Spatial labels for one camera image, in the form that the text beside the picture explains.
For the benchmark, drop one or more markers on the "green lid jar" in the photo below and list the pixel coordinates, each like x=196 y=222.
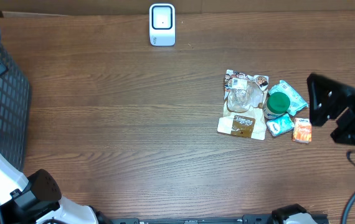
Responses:
x=276 y=105

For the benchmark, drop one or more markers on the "small teal tissue pack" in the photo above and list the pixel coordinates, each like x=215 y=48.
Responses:
x=280 y=125

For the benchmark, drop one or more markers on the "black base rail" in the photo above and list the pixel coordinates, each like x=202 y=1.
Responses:
x=245 y=219

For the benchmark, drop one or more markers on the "brown snack pouch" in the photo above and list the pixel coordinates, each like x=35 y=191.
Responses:
x=244 y=98

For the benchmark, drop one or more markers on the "white barcode scanner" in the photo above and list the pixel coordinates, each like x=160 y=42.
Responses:
x=162 y=25

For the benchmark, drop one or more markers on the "teal tissue pack wrapper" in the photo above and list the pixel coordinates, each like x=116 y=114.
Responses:
x=297 y=103

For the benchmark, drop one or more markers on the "grey plastic basket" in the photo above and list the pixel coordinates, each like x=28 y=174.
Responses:
x=15 y=102

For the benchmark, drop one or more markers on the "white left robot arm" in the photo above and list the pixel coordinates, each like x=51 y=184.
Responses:
x=35 y=198

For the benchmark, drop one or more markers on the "orange tissue pack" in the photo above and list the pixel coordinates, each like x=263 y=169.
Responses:
x=302 y=131

